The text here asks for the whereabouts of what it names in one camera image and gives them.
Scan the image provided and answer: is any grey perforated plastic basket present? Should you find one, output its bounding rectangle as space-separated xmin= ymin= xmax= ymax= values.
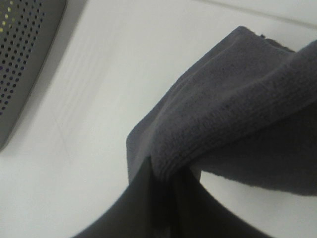
xmin=0 ymin=0 xmax=66 ymax=148

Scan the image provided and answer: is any dark grey towel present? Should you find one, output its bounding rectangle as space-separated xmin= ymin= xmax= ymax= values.
xmin=126 ymin=26 xmax=317 ymax=196

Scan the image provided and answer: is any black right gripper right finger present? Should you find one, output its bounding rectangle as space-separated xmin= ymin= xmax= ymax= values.
xmin=173 ymin=167 xmax=251 ymax=238

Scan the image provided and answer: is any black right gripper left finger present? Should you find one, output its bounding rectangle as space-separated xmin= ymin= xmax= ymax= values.
xmin=76 ymin=158 xmax=171 ymax=238

